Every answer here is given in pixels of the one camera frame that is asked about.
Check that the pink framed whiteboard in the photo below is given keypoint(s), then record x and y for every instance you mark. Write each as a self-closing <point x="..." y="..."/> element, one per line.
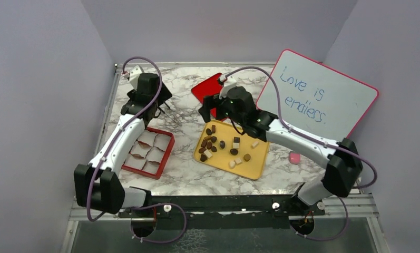
<point x="314" y="97"/>

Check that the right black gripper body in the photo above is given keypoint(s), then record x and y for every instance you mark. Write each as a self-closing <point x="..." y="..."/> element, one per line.
<point x="223" y="108"/>

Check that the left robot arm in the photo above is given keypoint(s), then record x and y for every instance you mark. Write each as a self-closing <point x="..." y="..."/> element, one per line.
<point x="97" y="184"/>

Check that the yellow plastic tray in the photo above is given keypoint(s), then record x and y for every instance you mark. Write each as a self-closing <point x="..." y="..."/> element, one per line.
<point x="222" y="147"/>

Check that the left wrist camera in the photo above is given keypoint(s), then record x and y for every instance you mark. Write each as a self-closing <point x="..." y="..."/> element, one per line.
<point x="134" y="74"/>

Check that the pink eraser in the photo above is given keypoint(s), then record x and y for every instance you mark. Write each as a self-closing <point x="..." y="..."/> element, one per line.
<point x="294" y="158"/>

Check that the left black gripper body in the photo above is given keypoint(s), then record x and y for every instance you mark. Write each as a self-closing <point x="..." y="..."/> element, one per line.
<point x="164" y="95"/>

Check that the red compartment box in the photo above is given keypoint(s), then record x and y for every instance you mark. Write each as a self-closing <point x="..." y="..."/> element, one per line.
<point x="149" y="154"/>

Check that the white rectangular chocolate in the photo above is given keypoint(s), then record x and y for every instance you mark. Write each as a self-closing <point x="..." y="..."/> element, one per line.
<point x="255" y="144"/>

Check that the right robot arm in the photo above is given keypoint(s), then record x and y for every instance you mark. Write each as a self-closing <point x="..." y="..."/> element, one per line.
<point x="339" y="159"/>

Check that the white chocolate bar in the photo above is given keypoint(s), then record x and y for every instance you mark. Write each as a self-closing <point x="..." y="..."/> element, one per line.
<point x="207" y="153"/>

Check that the red box lid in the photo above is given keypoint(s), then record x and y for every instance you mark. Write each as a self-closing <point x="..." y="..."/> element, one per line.
<point x="207" y="92"/>

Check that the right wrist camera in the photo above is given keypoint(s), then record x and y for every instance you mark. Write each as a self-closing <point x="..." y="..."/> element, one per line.
<point x="227" y="83"/>

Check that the black mounting rail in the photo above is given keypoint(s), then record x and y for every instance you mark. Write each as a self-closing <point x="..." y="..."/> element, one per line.
<point x="220" y="212"/>

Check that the dark round chocolate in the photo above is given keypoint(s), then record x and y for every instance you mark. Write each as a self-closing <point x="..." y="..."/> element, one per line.
<point x="203" y="158"/>

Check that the round caramel chocolate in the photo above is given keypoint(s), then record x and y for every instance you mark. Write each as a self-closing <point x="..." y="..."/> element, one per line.
<point x="247" y="157"/>

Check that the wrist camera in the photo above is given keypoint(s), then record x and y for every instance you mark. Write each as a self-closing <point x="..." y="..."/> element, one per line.
<point x="227" y="83"/>
<point x="134" y="74"/>

